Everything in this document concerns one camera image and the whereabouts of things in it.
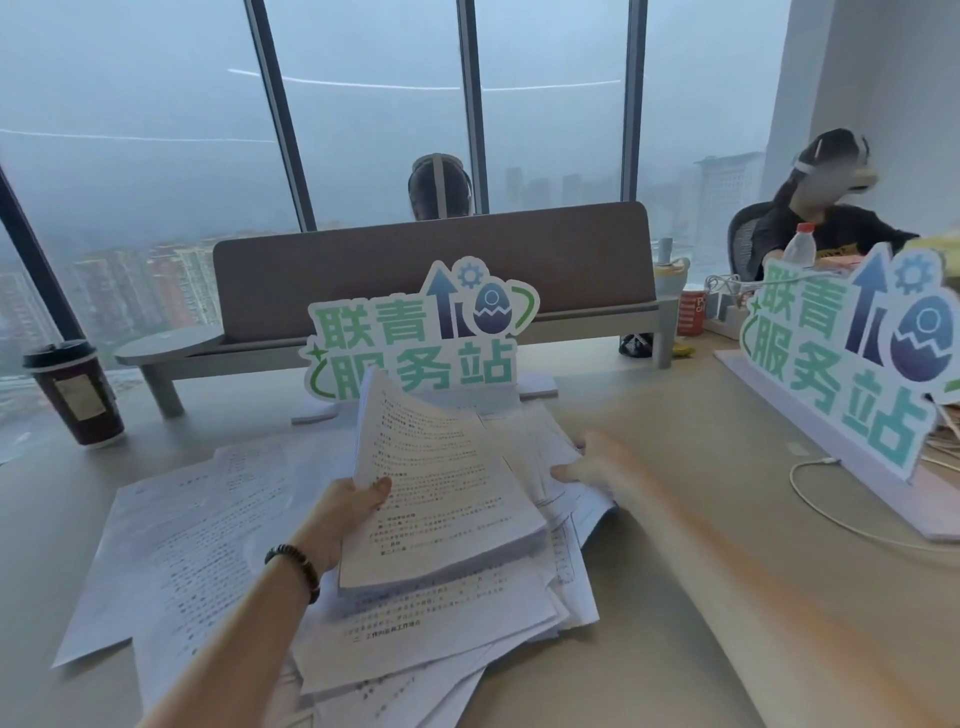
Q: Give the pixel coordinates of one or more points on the brown paper cup black lid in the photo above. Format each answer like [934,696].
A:
[75,397]

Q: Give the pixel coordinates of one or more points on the person's right fingers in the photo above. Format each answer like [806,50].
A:
[576,465]

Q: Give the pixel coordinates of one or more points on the pile of loose printed sheets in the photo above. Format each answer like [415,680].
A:
[195,540]

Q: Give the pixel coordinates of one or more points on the green cutout sign with egg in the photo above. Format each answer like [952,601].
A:
[420,337]
[840,352]

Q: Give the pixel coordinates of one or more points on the person's right forearm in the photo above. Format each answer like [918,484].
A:
[757,592]

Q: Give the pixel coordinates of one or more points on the thick stack of printed papers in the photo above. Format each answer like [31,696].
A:
[442,487]

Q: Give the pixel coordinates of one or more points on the red paper cup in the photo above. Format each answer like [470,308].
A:
[691,311]

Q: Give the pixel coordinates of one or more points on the grey-brown desk divider panel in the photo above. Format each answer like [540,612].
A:
[420,270]

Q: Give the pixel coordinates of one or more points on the white power strip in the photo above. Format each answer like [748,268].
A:
[724,307]

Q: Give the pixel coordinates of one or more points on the person's left hand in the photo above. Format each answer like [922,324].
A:
[334,525]

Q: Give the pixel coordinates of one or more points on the dark window frame bar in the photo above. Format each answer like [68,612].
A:
[474,105]
[281,120]
[37,255]
[634,97]

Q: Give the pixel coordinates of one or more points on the clear bottle with red cap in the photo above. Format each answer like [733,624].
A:
[799,247]

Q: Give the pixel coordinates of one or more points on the person's left forearm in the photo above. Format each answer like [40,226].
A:
[225,652]

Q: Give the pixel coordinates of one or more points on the person's right hand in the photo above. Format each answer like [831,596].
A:
[604,465]

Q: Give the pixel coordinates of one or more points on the person's left thumb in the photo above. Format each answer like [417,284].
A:
[373,495]

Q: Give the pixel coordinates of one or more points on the black mesh office chair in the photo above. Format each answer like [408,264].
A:
[744,240]

